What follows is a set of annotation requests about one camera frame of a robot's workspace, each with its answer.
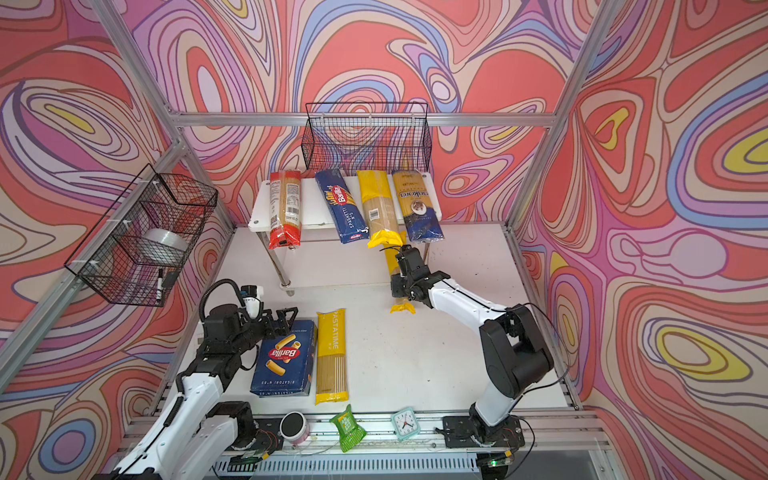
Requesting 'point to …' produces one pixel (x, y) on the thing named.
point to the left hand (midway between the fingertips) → (286, 309)
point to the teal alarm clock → (405, 424)
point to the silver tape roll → (167, 238)
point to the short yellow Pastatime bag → (332, 365)
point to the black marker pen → (160, 285)
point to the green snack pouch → (351, 434)
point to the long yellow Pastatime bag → (391, 241)
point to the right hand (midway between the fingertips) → (402, 287)
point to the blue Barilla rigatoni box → (285, 363)
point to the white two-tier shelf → (315, 213)
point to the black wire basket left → (143, 243)
